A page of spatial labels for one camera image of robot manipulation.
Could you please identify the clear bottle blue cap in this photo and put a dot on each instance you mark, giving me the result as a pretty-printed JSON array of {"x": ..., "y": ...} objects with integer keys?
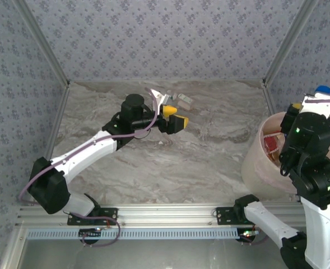
[{"x": 323, "y": 89}]

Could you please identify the grey metal sheet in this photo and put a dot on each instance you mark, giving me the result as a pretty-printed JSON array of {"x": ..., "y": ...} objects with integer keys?
[{"x": 153, "y": 255}]

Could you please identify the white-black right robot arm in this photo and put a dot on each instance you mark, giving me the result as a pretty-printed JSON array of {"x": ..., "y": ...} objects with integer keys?
[{"x": 268, "y": 224}]

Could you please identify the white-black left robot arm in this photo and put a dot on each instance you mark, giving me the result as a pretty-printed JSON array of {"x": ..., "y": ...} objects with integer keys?
[{"x": 83, "y": 151}]

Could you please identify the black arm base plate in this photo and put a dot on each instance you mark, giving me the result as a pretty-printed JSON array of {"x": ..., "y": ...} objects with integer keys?
[
  {"x": 106, "y": 214},
  {"x": 225, "y": 215}
]

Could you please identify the small circuit board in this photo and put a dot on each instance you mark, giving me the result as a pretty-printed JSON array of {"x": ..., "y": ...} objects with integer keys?
[
  {"x": 248, "y": 233},
  {"x": 89, "y": 232}
]

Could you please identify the gold-red label bottle white cap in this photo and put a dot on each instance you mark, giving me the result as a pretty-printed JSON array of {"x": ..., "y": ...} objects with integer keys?
[{"x": 271, "y": 143}]

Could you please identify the beige round bin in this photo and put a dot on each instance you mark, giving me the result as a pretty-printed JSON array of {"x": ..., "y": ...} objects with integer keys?
[{"x": 260, "y": 173}]

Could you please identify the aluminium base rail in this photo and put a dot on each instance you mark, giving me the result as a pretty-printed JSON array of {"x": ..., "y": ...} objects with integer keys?
[{"x": 164, "y": 214}]

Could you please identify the clear bottle green-white label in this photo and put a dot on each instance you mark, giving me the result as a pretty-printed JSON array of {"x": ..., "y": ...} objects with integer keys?
[{"x": 185, "y": 103}]

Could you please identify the aluminium frame side rail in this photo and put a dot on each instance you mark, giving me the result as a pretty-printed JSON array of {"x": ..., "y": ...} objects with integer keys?
[
  {"x": 269, "y": 98},
  {"x": 58, "y": 120}
]

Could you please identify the aluminium frame post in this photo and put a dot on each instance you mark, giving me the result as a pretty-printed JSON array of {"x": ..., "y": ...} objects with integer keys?
[
  {"x": 41, "y": 42},
  {"x": 290, "y": 42}
]

